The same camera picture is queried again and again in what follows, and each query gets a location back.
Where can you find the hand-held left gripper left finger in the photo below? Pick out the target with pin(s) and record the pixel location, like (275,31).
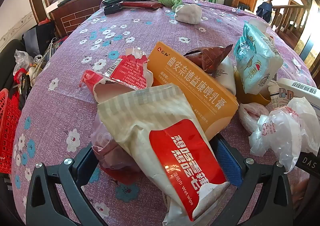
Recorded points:
(83,164)

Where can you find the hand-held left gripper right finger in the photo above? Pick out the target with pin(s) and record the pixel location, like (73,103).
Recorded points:
(228,163)

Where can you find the mauve plastic bag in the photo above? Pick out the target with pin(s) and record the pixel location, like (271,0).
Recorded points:
(112,151)

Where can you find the white plastic bag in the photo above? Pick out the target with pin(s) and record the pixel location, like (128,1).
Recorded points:
(277,128)

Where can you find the pinkish plastic bag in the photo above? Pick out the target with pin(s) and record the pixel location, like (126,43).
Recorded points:
(250,116)

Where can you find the white and green medicine carton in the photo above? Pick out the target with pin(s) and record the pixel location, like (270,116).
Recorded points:
(300,87)

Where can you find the red plastic basket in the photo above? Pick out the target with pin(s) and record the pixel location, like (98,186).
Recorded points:
(8,128)

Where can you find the white and red wipe packet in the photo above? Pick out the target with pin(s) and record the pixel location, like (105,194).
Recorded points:
(155,121)

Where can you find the orange medicine box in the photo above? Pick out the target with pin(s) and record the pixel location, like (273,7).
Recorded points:
(190,85)

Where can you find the light blue tissue pack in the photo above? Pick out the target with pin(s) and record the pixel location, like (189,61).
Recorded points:
(255,65)

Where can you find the torn red cardboard box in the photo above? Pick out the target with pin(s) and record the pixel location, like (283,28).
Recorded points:
(125,70)

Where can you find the brown foil wrapper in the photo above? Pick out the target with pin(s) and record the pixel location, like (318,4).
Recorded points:
(207,58)

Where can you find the white cloth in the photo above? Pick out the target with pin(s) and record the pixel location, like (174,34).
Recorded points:
(187,14)

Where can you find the person's right hand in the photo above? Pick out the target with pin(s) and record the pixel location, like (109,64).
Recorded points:
(300,192)

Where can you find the purple floral tablecloth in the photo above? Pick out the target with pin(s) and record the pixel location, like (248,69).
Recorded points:
(62,106)

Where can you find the clear plastic bag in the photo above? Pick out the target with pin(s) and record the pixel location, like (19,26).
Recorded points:
(22,59)

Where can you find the black paper bag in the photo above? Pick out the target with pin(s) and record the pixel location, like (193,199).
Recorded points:
(40,38)

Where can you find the black leather sofa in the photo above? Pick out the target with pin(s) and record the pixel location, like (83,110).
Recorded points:
(10,48)

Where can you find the wooden stair railing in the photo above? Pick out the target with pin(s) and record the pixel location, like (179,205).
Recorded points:
(290,19)

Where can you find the small black box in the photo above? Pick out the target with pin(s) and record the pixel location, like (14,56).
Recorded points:
(112,9)

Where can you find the dark blue jacket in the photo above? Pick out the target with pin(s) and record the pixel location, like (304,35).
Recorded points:
(264,8)

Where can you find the long red packet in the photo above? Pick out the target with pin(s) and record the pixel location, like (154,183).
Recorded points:
(140,5)

